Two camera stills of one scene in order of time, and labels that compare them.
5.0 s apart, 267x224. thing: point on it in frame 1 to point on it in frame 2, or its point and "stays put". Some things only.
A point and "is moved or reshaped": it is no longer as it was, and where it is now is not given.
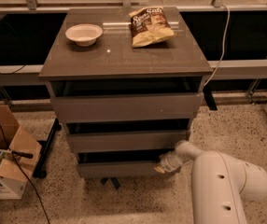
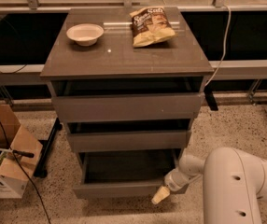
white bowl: [84, 35] stays put
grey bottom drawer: [122, 171] is moved or reshaped
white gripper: [169, 161] to [173, 181]
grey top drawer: [168, 107] stays put
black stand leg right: [209, 97] stays put
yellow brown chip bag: [149, 25] stays put
